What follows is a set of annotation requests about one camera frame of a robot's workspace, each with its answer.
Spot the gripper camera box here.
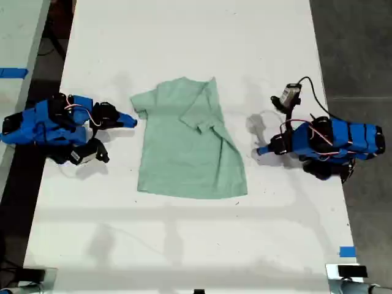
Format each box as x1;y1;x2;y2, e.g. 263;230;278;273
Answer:
69;137;110;166
270;82;303;124

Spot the small black box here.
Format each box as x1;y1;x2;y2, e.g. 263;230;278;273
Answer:
337;265;368;279
21;268;47;281

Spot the pale green T-shirt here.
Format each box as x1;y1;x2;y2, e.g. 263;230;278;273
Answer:
130;75;248;200

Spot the white side table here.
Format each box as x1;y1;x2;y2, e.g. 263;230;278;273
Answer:
0;0;52;200

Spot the long blue tape strip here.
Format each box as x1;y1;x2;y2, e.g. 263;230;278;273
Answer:
0;67;29;80

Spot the silver metal bracket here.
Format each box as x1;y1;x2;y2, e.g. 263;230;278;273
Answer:
325;263;370;294
17;266;58;294

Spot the black floor cable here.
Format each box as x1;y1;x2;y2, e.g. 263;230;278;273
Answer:
37;29;67;62

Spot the black camera cable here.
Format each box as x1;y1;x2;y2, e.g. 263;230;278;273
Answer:
297;76;333;119

